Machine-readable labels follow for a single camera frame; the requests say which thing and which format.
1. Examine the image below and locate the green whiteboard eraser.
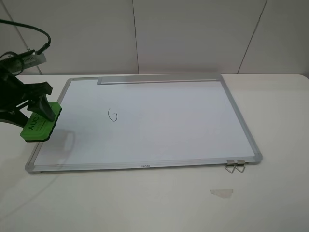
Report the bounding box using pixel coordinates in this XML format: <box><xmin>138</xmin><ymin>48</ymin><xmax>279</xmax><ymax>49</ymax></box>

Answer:
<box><xmin>20</xmin><ymin>102</ymin><xmax>62</xmax><ymax>143</ymax></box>

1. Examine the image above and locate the left metal hanging clip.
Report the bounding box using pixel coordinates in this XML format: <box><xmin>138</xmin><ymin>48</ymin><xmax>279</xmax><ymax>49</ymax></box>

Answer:
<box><xmin>225</xmin><ymin>160</ymin><xmax>236</xmax><ymax>174</ymax></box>

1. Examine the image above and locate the white aluminium-framed whiteboard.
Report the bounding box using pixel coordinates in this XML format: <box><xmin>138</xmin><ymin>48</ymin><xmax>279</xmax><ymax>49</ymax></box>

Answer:
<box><xmin>25</xmin><ymin>73</ymin><xmax>262</xmax><ymax>174</ymax></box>

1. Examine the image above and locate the metal hanging clip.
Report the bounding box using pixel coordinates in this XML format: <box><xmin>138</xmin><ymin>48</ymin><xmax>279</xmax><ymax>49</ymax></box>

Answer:
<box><xmin>235</xmin><ymin>159</ymin><xmax>247</xmax><ymax>173</ymax></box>
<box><xmin>225</xmin><ymin>160</ymin><xmax>236</xmax><ymax>174</ymax></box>

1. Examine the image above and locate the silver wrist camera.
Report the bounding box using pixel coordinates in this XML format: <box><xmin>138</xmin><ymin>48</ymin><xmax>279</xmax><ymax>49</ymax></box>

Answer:
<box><xmin>5</xmin><ymin>50</ymin><xmax>46</xmax><ymax>70</ymax></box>

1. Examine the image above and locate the black camera cable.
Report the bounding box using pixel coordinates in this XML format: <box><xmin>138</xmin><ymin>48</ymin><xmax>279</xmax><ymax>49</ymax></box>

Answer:
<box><xmin>0</xmin><ymin>19</ymin><xmax>52</xmax><ymax>73</ymax></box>

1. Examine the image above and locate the right metal hanging clip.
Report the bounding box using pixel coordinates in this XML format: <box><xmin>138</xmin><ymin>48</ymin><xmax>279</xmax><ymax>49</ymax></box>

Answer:
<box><xmin>235</xmin><ymin>159</ymin><xmax>247</xmax><ymax>173</ymax></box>

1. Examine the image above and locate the clear tape scrap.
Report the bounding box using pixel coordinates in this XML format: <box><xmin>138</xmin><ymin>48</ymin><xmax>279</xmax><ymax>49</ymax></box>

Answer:
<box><xmin>210</xmin><ymin>189</ymin><xmax>234</xmax><ymax>199</ymax></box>

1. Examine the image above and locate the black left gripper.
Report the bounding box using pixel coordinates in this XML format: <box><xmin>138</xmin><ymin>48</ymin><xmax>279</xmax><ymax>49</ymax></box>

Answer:
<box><xmin>0</xmin><ymin>66</ymin><xmax>56</xmax><ymax>125</ymax></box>

